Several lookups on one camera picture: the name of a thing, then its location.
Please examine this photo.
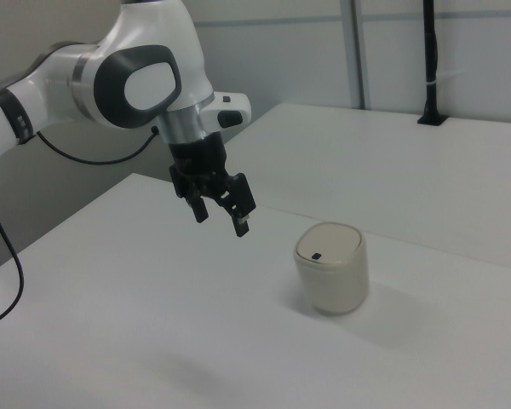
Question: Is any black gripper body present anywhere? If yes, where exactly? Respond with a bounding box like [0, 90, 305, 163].
[168, 132, 234, 199]

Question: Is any small white trash can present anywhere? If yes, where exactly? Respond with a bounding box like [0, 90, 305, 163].
[292, 221, 370, 317]

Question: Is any cream trash can lid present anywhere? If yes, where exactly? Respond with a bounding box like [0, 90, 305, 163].
[296, 222, 363, 268]

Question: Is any black pole with base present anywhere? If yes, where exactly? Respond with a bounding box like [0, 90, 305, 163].
[416, 0, 450, 126]

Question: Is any grey partition post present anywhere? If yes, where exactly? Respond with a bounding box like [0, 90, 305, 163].
[350, 0, 370, 110]

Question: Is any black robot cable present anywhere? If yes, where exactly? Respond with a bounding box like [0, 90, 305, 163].
[0, 124, 160, 331]

